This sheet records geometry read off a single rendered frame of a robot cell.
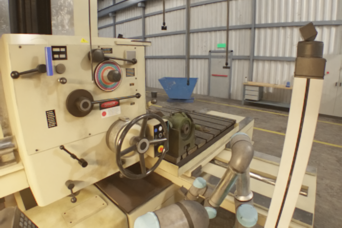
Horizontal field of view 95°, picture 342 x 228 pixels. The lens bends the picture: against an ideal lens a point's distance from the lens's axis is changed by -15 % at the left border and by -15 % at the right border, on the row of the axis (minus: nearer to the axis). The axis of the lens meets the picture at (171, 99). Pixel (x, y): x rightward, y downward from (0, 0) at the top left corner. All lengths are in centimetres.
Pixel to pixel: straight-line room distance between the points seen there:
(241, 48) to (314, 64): 808
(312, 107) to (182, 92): 707
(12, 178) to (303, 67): 143
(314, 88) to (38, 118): 100
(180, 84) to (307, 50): 694
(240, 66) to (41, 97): 803
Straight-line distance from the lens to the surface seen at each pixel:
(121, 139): 90
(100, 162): 119
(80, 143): 108
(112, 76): 98
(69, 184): 111
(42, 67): 91
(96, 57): 97
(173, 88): 747
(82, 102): 94
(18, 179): 138
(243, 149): 98
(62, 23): 169
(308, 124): 48
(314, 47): 60
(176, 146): 151
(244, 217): 118
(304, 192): 195
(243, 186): 121
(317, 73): 46
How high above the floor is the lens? 177
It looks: 13 degrees down
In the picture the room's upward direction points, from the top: straight up
